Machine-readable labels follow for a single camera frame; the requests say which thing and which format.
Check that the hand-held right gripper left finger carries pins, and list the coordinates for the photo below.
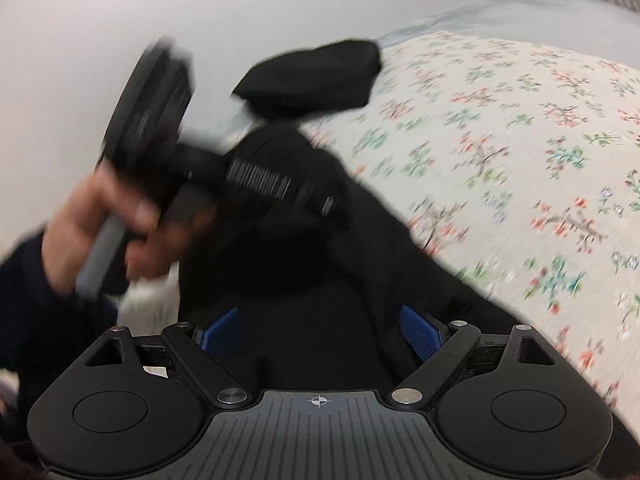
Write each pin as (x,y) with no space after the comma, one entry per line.
(220,331)

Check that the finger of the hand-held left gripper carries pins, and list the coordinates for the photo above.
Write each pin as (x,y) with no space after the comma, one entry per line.
(260,177)

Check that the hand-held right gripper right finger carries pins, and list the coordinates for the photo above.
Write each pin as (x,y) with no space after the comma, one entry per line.
(421,334)

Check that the black pants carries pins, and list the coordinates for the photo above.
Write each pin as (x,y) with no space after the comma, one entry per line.
(350,270)

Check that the person's left forearm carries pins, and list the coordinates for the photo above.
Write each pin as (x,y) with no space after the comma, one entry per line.
(30,310)

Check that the person's left hand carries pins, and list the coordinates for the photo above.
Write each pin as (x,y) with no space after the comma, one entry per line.
(70,230)

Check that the folded black cloth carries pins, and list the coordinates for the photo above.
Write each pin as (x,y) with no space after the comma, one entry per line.
(310,77)

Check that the floral bed cover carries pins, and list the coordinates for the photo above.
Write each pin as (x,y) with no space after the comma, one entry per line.
(500,135)

